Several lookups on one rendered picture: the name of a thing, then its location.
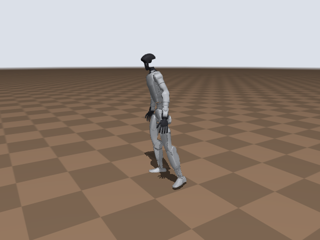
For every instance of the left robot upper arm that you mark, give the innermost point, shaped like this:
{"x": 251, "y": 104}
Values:
{"x": 158, "y": 78}

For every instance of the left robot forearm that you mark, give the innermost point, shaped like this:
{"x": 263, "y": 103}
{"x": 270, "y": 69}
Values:
{"x": 165, "y": 103}

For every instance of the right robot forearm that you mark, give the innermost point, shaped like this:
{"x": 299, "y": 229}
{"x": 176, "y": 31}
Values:
{"x": 152, "y": 104}

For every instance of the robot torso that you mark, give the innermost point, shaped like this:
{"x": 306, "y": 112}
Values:
{"x": 156, "y": 93}

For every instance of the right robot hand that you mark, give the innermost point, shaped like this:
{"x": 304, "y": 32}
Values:
{"x": 149, "y": 114}

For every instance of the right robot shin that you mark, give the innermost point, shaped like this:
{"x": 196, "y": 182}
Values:
{"x": 159, "y": 156}

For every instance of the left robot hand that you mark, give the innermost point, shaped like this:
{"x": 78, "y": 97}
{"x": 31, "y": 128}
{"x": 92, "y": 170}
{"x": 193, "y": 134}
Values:
{"x": 163, "y": 124}

